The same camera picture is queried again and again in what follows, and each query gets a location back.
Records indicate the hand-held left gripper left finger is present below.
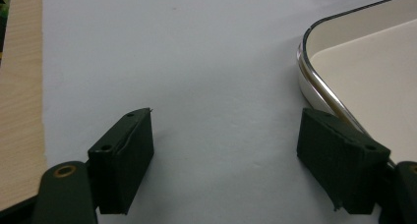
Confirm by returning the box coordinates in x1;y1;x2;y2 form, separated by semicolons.
87;107;155;216

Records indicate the white tray with metal rim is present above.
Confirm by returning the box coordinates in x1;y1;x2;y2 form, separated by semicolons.
296;0;417;166

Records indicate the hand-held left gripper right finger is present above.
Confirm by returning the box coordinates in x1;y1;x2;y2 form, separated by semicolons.
296;107;393;216

